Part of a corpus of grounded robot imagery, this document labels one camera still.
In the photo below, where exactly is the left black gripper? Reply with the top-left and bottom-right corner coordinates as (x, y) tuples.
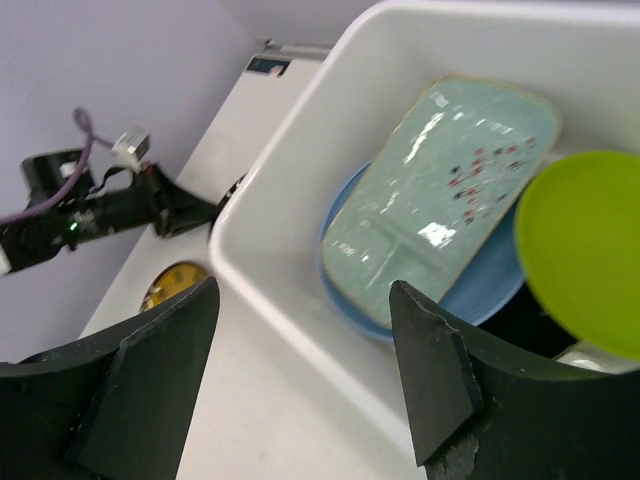
(69, 167), (223, 245)

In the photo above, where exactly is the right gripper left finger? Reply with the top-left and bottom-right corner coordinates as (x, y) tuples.
(1, 278), (220, 479)

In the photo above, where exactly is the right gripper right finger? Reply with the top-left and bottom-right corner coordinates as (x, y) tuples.
(389, 281), (639, 479)

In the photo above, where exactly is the yellow patterned plate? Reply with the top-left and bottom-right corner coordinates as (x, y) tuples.
(139, 261), (210, 313)

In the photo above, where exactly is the blue round plate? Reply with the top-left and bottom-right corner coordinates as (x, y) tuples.
(316, 159), (531, 341)

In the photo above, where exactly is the lime green round plate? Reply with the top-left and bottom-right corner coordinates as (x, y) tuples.
(515, 151), (639, 360)

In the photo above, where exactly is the light green rectangular plate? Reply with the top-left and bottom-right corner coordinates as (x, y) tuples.
(321, 75), (561, 328)

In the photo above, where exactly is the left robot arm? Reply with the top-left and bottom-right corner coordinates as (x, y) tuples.
(1, 163), (234, 275)

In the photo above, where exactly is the white plastic bin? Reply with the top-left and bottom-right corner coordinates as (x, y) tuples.
(210, 1), (639, 479)

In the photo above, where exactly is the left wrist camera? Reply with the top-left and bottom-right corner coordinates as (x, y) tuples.
(111, 126), (150, 172)

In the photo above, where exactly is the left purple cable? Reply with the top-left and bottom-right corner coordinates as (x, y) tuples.
(0, 107), (119, 226)

